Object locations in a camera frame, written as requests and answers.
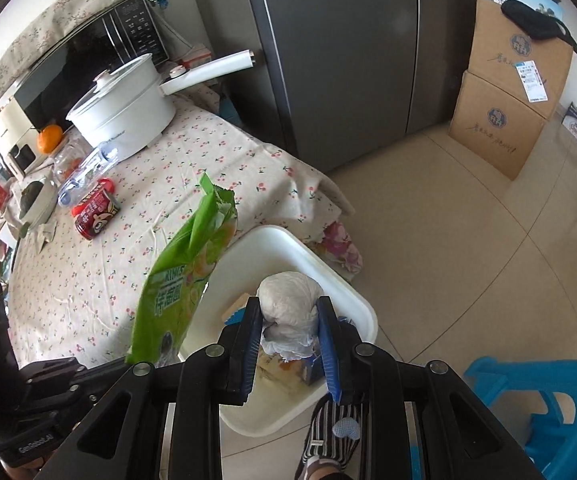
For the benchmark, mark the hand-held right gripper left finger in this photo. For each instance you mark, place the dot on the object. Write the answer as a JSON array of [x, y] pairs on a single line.
[[248, 345]]

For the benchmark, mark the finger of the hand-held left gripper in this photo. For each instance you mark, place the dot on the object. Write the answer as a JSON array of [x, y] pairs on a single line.
[[68, 372]]

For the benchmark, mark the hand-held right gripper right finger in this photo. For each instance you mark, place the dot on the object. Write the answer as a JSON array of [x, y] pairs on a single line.
[[327, 345]]

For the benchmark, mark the white tissue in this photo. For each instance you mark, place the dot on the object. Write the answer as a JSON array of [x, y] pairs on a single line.
[[288, 300]]

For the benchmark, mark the green snack bag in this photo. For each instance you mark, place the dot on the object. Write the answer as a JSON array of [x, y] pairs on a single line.
[[178, 285]]

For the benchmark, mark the white plastic bin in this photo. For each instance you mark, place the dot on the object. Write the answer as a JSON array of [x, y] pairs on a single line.
[[278, 250]]

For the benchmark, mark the striped slipper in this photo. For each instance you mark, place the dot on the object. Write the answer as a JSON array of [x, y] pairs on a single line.
[[333, 425]]

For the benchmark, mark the patterned under tablecloth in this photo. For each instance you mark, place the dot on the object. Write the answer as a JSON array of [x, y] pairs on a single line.
[[341, 252]]

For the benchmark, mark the white ceramic bowl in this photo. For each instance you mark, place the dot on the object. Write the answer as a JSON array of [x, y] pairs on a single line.
[[43, 212]]

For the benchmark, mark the red drink can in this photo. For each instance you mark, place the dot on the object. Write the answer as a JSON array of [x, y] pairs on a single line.
[[96, 210]]

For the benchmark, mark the cherry print tablecloth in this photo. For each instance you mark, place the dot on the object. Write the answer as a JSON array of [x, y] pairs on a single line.
[[168, 200]]

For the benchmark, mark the clear plastic bottle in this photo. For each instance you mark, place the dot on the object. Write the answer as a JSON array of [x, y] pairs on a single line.
[[93, 167]]

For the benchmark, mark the blue plastic stool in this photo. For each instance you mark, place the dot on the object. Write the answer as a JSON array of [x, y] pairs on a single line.
[[543, 410]]

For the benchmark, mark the orange tangerine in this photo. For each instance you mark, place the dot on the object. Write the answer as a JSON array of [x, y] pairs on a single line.
[[50, 139]]

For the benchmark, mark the white air fryer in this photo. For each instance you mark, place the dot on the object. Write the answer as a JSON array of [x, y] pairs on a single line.
[[8, 135]]

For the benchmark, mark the white electric pot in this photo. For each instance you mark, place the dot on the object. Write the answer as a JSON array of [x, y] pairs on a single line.
[[123, 115]]

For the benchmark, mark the large cardboard box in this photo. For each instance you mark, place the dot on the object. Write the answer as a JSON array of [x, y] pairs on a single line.
[[493, 130]]

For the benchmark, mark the grey refrigerator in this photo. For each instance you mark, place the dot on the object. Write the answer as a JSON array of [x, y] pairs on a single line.
[[343, 60]]

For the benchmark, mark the black microwave oven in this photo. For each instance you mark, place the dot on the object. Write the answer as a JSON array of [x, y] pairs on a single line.
[[78, 60]]

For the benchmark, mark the small cardboard box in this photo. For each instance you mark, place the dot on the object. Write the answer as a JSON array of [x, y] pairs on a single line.
[[513, 60]]

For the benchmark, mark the black bag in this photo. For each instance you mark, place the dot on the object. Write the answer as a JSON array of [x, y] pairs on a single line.
[[533, 20]]

